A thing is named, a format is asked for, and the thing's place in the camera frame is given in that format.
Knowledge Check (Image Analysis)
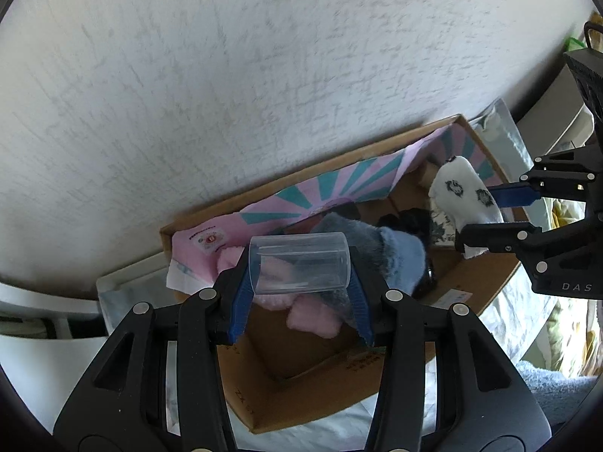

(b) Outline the floral yellow blanket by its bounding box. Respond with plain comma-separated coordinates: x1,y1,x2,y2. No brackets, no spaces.
536,197,603,378

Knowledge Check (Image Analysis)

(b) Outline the grey sofa cushion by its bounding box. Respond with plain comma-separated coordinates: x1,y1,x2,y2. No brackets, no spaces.
517,66,595,157

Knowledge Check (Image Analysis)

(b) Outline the clear plastic container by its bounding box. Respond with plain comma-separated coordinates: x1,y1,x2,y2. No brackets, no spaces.
248,232,352,295

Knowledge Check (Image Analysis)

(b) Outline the grey fluffy clothing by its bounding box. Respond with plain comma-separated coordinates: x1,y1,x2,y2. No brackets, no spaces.
516,360,597,426

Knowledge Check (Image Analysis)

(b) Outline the floral light blue cloth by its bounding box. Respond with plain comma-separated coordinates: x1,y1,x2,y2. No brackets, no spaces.
96,115,554,451

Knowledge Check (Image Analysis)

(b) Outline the green wet wipes pack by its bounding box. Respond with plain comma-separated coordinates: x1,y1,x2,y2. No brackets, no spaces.
564,37,587,52

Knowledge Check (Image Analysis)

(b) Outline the pink cardboard box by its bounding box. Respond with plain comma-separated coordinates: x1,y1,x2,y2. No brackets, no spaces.
161,115,506,436

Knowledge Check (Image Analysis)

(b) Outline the pink fluffy sock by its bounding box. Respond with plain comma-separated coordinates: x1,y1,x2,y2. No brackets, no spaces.
286,295,342,339
217,246,289,311

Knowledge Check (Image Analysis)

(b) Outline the blue grey fluffy sock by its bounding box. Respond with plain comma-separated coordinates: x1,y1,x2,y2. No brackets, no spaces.
311,212,427,295

